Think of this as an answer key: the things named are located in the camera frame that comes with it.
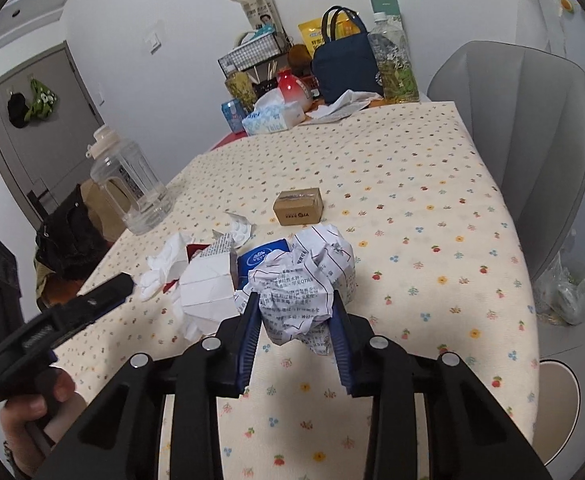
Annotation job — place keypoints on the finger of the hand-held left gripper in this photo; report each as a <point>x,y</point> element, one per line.
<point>107,291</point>

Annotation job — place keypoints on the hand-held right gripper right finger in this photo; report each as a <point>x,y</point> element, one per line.
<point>343,355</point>

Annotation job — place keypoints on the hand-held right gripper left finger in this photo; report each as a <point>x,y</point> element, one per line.
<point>249,345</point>

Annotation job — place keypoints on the printed paper ball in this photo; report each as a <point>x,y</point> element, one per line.
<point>297,280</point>

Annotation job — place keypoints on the cream round trash bin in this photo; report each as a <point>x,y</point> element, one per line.
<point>560,400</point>

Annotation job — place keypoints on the person's left hand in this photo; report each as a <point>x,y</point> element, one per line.
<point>20,415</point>

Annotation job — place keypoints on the black bag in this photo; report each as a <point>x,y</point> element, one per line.
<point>70,240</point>

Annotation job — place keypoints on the crumpled white folded paper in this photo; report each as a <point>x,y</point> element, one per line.
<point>207,290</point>

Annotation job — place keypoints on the brown wooden chair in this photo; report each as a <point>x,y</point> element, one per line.
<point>105,210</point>

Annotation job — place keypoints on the blue packet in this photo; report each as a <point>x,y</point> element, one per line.
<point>262,260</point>

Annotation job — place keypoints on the small red packet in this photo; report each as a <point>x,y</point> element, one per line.
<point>197,251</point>

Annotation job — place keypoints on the white blister pack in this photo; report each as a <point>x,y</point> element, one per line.
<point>237,232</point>

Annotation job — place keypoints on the clear plastic water jug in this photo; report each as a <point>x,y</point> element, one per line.
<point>132,180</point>

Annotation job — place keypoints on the small cardboard box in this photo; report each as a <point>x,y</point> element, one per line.
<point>297,206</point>

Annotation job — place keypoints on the grey door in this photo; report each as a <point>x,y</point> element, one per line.
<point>62,145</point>

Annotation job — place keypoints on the floral tablecloth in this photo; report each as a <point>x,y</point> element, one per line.
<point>397,210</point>

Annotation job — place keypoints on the black hanging item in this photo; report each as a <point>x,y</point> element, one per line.
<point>18,110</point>

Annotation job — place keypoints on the green hanging item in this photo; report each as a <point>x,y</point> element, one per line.
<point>41,100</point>

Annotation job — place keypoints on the blue drink can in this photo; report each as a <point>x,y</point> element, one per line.
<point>232,116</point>

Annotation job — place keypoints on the blue white tissue pack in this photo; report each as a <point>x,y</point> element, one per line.
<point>272,120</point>

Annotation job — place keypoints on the clear plastic bag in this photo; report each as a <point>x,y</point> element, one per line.
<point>570,290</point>

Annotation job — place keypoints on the glass jar with green contents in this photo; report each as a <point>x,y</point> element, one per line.
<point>240,89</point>

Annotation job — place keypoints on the white paper sheets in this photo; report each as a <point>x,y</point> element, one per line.
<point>342,106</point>

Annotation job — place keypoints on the navy lunch bag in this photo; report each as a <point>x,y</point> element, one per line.
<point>342,72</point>

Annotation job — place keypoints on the brown round object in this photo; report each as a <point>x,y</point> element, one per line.
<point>300,55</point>

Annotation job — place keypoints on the grey upholstered chair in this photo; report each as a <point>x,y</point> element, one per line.
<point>532,125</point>

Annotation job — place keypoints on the large clear plastic bottle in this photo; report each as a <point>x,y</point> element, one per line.
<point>392,60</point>

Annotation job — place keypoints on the yellow snack bag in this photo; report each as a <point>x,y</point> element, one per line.
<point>310,35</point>

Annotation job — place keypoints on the white paper bag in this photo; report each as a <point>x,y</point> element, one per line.
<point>265,15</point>

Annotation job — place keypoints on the tall green box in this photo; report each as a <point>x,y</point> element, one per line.
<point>386,4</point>

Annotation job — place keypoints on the white mesh bag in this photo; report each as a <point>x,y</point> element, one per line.
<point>542,15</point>

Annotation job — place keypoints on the white light switch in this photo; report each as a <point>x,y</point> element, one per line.
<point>153,41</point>

